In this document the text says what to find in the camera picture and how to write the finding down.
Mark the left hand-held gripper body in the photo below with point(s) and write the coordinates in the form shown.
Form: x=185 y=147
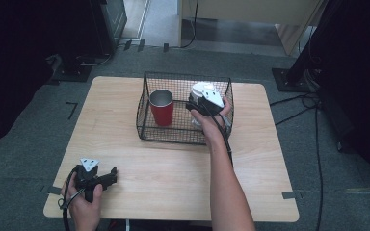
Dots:
x=85 y=179

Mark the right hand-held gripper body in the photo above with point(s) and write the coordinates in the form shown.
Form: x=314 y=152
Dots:
x=212 y=104

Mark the red steel cup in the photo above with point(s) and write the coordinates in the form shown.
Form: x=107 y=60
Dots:
x=163 y=112

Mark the person's right hand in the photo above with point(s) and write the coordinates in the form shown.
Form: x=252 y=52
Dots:
x=212 y=126

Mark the person's left hand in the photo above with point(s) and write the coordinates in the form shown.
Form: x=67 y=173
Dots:
x=83 y=211

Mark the angled black tape mark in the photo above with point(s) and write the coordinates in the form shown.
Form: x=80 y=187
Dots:
x=74 y=109

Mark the black metal stand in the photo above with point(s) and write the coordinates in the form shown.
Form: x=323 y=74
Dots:
x=302 y=64

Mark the beige wooden desk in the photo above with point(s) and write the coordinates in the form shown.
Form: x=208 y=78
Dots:
x=253 y=8

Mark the black cabinet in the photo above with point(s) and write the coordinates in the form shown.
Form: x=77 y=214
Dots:
x=109 y=22

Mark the dark curtain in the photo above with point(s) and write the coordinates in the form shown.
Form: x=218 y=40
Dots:
x=359 y=80
x=19 y=64

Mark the black stand base plate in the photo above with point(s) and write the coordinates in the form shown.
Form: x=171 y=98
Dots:
x=72 y=72

